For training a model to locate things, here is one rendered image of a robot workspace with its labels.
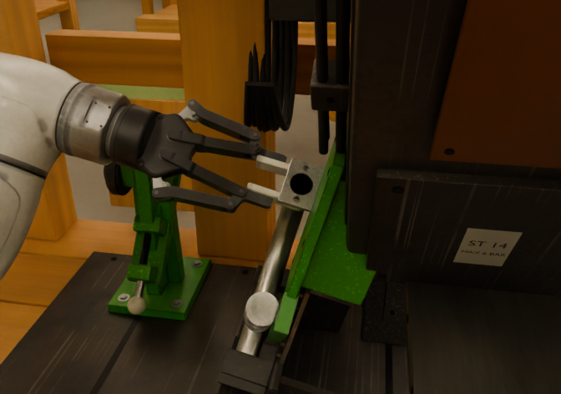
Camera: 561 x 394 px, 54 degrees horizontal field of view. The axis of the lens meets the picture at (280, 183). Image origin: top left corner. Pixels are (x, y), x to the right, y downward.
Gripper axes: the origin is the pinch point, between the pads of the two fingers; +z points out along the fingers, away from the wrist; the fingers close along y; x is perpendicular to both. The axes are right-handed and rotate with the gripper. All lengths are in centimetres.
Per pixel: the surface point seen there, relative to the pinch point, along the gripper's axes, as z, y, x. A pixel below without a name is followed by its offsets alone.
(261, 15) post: -11.0, 27.5, 10.3
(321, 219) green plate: 5.3, -5.2, -10.0
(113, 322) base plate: -19.0, -22.1, 27.7
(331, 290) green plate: 8.9, -10.6, -2.8
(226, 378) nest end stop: 1.0, -23.3, 8.1
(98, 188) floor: -108, 36, 251
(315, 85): 0.8, 2.8, -21.5
